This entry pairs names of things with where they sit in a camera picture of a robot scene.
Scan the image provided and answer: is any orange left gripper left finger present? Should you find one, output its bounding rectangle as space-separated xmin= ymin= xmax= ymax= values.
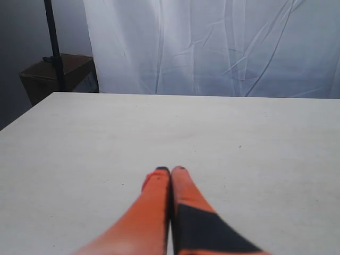
xmin=74 ymin=166 xmax=171 ymax=254

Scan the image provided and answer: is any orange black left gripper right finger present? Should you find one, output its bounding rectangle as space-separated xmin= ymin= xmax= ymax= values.
xmin=171 ymin=166 xmax=268 ymax=254

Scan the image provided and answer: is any brown cardboard box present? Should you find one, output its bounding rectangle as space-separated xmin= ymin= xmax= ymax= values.
xmin=19 ymin=54 xmax=99 ymax=106

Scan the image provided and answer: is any white wrinkled backdrop curtain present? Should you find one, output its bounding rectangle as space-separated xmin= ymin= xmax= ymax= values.
xmin=84 ymin=0 xmax=339 ymax=99

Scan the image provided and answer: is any black vertical stand pole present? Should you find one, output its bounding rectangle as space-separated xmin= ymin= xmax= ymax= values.
xmin=44 ymin=0 xmax=66 ymax=92

